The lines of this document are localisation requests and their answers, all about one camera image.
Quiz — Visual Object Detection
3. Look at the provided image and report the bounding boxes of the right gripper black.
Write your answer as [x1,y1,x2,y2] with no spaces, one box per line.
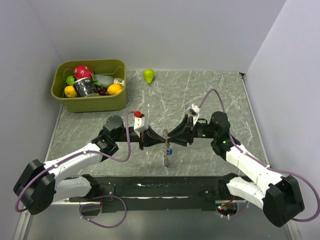
[167,114,218,147]

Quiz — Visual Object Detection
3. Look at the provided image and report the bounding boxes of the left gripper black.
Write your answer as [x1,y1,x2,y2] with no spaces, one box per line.
[113,124,166,150]

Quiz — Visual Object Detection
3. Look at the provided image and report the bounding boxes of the metal disc with key rings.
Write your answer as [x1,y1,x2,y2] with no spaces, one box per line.
[162,129,172,168]

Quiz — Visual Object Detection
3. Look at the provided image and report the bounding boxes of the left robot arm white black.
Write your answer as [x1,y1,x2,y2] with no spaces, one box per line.
[13,115,166,215]

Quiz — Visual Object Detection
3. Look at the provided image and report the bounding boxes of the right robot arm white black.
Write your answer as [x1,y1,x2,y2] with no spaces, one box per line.
[168,111,305,227]

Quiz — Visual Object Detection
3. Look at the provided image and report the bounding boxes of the orange fruit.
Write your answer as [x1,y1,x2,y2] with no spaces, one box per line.
[107,83,123,95]

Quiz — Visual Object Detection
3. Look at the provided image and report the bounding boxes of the green pear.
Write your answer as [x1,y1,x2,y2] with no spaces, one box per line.
[143,68,155,85]

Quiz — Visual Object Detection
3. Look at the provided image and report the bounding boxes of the dark red grapes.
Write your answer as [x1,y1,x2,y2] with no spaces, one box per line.
[95,85,109,96]

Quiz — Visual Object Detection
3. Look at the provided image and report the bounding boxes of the clear plastic bottle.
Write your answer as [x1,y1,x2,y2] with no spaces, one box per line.
[94,74,125,88]

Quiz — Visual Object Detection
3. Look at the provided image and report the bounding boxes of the olive green plastic bin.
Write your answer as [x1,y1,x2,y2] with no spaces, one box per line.
[51,59,127,113]

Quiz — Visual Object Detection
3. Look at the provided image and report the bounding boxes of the black printed can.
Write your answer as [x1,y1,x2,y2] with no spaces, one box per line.
[73,77,99,98]

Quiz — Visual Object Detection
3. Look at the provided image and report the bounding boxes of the yellow lemon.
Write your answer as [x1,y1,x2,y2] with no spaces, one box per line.
[64,85,78,98]

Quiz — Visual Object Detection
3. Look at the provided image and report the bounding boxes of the red dragon fruit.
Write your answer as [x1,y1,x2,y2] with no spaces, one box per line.
[73,65,94,80]

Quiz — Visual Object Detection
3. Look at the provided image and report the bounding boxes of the green lime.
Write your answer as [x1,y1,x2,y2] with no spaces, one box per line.
[65,75,76,86]

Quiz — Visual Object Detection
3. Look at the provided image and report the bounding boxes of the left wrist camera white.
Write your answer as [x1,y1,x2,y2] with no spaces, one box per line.
[133,110,149,134]

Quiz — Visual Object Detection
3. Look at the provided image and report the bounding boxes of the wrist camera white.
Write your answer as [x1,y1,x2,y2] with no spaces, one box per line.
[185,103,200,126]
[133,110,149,134]

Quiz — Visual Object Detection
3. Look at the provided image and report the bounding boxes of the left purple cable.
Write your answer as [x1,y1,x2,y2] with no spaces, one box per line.
[15,111,137,229]

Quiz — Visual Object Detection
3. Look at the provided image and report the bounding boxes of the purple cable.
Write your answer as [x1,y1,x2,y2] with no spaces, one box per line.
[15,111,137,229]
[198,89,320,222]

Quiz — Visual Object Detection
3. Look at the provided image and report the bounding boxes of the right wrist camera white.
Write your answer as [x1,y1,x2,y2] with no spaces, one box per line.
[185,103,200,126]

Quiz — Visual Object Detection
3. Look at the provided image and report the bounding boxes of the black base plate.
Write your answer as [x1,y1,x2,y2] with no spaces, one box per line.
[69,176,240,213]

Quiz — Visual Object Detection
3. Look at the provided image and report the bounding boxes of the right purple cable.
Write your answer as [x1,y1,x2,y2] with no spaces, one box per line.
[198,89,320,222]

